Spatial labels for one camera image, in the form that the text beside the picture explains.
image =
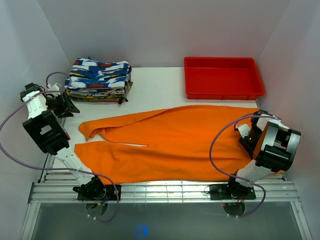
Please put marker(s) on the stack of folded clothes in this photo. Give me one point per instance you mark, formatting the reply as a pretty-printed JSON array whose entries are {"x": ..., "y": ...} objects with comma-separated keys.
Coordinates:
[{"x": 102, "y": 97}]

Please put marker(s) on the red plastic tray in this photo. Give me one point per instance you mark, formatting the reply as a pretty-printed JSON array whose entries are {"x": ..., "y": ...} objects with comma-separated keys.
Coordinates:
[{"x": 222, "y": 78}]

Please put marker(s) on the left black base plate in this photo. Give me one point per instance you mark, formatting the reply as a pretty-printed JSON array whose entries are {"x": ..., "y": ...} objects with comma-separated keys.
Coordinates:
[{"x": 107, "y": 193}]

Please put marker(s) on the blue patterned folded trousers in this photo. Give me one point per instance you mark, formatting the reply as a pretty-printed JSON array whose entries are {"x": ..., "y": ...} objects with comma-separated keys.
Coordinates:
[{"x": 88, "y": 74}]

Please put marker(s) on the aluminium frame rails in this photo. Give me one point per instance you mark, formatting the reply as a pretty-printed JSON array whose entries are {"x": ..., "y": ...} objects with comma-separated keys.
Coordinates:
[{"x": 163, "y": 210}]

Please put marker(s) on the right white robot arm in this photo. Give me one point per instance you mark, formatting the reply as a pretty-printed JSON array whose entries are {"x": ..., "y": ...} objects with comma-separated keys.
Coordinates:
[{"x": 272, "y": 147}]

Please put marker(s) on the orange trousers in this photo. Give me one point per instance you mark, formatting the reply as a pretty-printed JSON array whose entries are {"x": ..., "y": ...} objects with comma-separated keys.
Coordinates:
[{"x": 189, "y": 143}]

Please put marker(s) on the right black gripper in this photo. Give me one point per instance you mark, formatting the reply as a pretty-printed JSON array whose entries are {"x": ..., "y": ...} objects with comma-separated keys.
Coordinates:
[{"x": 248, "y": 147}]

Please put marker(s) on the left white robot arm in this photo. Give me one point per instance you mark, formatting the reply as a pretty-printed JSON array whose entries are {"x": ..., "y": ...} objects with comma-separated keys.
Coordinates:
[{"x": 43, "y": 126}]

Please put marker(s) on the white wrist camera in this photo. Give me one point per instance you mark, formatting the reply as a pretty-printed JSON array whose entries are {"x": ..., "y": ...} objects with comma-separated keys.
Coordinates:
[
  {"x": 243, "y": 129},
  {"x": 54, "y": 89}
]

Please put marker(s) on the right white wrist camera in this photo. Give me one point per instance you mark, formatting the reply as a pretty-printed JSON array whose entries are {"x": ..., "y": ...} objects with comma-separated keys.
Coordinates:
[{"x": 243, "y": 129}]

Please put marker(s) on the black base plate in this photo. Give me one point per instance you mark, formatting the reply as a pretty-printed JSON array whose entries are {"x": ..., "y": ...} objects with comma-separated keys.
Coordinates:
[
  {"x": 225, "y": 193},
  {"x": 107, "y": 193}
]

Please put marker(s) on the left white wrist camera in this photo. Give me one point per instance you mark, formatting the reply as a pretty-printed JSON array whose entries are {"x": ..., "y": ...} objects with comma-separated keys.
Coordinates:
[{"x": 54, "y": 89}]

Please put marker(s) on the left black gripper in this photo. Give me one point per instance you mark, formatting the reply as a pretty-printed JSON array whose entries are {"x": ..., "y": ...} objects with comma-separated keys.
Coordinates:
[{"x": 66, "y": 108}]

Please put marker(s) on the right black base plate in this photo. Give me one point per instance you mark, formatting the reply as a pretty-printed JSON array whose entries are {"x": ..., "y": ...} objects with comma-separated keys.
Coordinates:
[{"x": 225, "y": 193}]

